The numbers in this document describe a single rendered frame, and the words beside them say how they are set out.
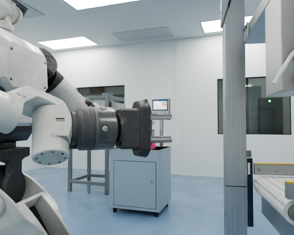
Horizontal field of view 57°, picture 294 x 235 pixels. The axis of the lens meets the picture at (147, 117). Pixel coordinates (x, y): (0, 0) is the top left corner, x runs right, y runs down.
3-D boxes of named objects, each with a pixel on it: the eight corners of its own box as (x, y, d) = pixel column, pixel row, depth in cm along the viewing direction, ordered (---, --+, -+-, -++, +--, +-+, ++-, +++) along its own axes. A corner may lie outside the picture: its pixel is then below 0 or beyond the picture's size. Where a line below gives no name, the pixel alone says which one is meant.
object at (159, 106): (150, 147, 347) (150, 98, 349) (153, 146, 356) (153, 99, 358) (168, 147, 339) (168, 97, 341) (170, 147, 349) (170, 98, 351)
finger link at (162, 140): (167, 138, 64) (142, 138, 61) (173, 138, 61) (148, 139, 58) (167, 144, 64) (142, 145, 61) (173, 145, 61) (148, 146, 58)
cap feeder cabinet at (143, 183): (108, 212, 322) (108, 148, 325) (127, 200, 376) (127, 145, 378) (159, 218, 302) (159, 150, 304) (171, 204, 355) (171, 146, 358)
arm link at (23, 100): (73, 102, 56) (11, 74, 46) (76, 140, 52) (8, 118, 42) (52, 116, 59) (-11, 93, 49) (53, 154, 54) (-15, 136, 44)
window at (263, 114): (217, 134, 559) (216, 79, 563) (217, 134, 560) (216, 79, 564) (291, 135, 514) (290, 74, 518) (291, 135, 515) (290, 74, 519)
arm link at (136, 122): (138, 101, 64) (87, 99, 60) (155, 97, 56) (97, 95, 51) (138, 155, 64) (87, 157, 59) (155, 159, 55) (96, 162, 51)
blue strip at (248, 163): (248, 226, 80) (247, 158, 80) (247, 225, 80) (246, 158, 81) (253, 227, 79) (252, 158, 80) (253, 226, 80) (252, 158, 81)
